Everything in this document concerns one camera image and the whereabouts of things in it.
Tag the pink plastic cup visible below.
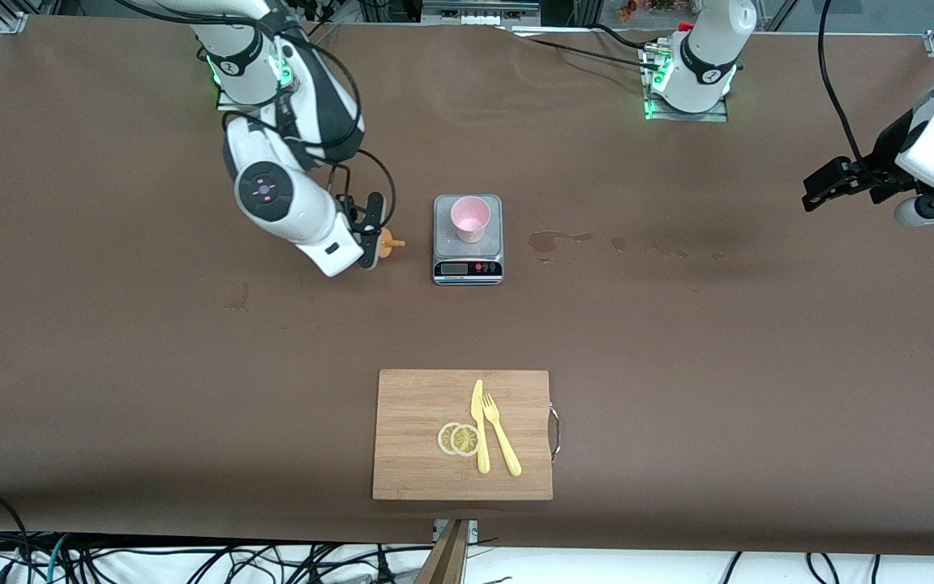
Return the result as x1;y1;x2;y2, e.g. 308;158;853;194
450;195;491;244

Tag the silver digital kitchen scale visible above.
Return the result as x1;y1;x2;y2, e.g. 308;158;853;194
432;194;505;286

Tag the brown liquid spill puddle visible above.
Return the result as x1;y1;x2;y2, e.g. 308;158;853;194
528;230;595;264

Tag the wooden cutting board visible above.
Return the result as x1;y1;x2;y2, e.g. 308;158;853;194
372;369;562;501

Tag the yellow plastic knife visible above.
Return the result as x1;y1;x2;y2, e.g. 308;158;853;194
471;379;491;475

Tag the yellow plastic fork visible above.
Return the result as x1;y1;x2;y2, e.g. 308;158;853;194
482;393;523;478

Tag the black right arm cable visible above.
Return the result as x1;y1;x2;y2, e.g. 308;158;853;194
114;0;396;244

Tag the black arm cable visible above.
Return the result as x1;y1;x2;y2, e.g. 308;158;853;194
114;0;396;244
818;0;873;167

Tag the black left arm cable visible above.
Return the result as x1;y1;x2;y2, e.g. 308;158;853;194
818;0;873;167

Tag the black cable on table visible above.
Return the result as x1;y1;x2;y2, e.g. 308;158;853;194
502;27;662;74

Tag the small metal bracket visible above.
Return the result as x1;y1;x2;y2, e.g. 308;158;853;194
432;519;480;543

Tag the wooden post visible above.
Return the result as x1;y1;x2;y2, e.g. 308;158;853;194
414;519;472;584

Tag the teal cable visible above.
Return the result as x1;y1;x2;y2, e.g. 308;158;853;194
45;534;71;584

